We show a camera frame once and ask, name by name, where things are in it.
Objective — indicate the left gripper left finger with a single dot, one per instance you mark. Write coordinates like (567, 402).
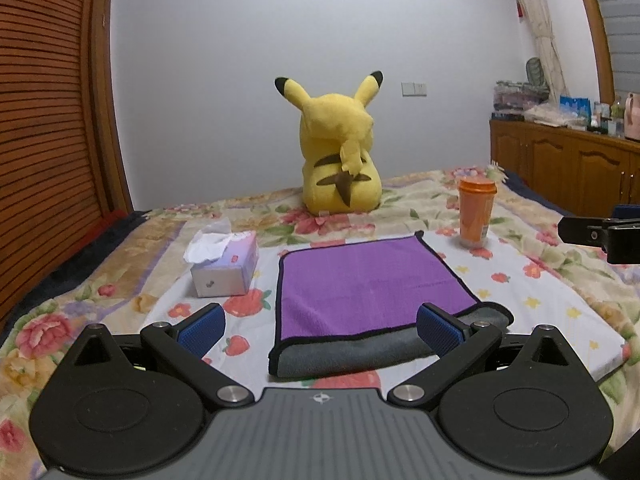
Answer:
(178, 351)

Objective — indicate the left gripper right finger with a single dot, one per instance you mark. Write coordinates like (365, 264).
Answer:
(465, 346)

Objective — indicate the purple and grey towel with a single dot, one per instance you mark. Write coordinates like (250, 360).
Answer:
(348, 308)

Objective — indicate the wooden sideboard cabinet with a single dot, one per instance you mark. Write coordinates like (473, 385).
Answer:
(585, 173)

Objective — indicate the floral bed blanket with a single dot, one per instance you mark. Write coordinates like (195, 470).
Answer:
(135, 274)

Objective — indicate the purple tissue box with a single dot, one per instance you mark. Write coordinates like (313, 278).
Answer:
(222, 262)

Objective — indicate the white strawberry print cloth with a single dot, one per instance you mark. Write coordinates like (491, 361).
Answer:
(495, 272)

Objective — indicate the orange lidded plastic cup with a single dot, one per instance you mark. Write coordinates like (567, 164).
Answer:
(476, 197)

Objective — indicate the clutter pile on cabinet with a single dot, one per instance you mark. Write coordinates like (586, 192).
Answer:
(531, 101)

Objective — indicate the beige tied curtain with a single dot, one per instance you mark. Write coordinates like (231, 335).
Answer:
(540, 22)

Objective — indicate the yellow Pikachu plush toy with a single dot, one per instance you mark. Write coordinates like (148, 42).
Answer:
(336, 139)

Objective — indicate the wooden slatted wardrobe door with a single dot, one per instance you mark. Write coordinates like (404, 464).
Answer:
(62, 179)

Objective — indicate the white wall switch plate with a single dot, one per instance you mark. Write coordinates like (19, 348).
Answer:
(414, 89)

